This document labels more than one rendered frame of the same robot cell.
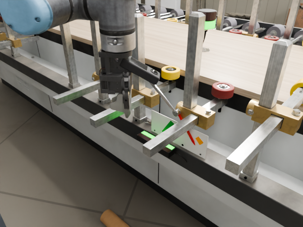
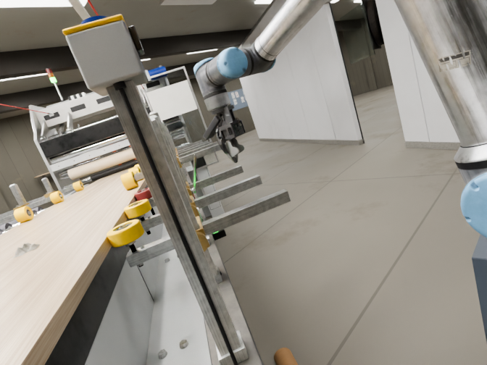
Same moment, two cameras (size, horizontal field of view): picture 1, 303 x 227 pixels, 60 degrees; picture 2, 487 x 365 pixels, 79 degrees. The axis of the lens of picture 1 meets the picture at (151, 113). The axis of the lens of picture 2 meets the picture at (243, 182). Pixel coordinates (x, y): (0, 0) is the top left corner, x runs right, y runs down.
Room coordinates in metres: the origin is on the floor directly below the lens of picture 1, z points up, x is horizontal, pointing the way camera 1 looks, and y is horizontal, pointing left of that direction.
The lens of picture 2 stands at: (1.58, 0.77, 1.07)
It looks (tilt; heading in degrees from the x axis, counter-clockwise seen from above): 13 degrees down; 218
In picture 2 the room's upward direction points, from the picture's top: 19 degrees counter-clockwise
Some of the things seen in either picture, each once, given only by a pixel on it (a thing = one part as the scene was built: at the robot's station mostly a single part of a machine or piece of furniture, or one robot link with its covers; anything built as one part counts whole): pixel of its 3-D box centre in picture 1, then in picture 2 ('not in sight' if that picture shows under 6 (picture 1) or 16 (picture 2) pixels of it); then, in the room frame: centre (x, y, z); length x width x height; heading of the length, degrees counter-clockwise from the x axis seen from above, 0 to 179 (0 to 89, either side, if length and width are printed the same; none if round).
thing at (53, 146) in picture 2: not in sight; (131, 161); (-0.60, -2.44, 0.95); 1.65 x 0.70 x 1.90; 137
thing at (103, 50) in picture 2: not in sight; (111, 61); (1.31, 0.42, 1.18); 0.07 x 0.07 x 0.08; 47
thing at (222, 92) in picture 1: (221, 98); (148, 202); (0.88, -0.27, 0.85); 0.08 x 0.08 x 0.11
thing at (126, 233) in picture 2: not in sight; (131, 245); (1.22, 0.10, 0.85); 0.08 x 0.08 x 0.11
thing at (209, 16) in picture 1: (206, 14); not in sight; (0.83, -0.17, 1.17); 0.06 x 0.06 x 0.02
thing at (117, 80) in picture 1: (117, 70); (227, 123); (0.68, 0.09, 1.05); 0.09 x 0.08 x 0.12; 88
